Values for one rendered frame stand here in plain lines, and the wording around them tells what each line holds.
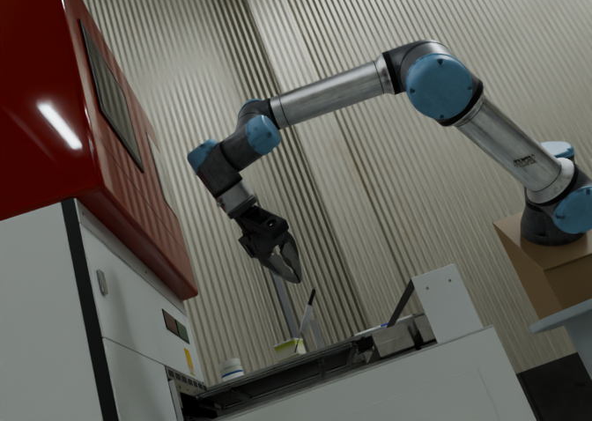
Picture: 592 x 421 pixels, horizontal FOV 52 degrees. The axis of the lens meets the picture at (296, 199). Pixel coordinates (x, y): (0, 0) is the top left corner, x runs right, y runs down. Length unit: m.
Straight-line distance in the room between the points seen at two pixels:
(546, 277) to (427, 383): 0.49
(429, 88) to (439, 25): 4.47
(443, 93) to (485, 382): 0.53
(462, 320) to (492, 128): 0.38
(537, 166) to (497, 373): 0.44
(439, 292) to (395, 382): 0.21
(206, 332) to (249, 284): 0.47
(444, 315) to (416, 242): 3.46
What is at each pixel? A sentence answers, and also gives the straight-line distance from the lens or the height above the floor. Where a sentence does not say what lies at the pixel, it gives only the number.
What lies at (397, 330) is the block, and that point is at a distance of 1.39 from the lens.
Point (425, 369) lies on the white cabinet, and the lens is 1.13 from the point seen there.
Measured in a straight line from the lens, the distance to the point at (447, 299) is 1.23.
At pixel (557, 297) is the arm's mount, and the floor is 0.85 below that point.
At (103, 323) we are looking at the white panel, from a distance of 1.00.
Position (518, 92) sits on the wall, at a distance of 5.39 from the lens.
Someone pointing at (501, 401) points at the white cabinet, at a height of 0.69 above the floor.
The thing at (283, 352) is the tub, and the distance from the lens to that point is 1.86.
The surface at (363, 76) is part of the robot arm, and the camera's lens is 1.32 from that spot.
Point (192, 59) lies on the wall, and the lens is 5.52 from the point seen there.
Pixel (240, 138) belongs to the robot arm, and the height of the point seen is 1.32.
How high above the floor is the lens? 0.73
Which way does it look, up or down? 22 degrees up
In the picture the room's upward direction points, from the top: 20 degrees counter-clockwise
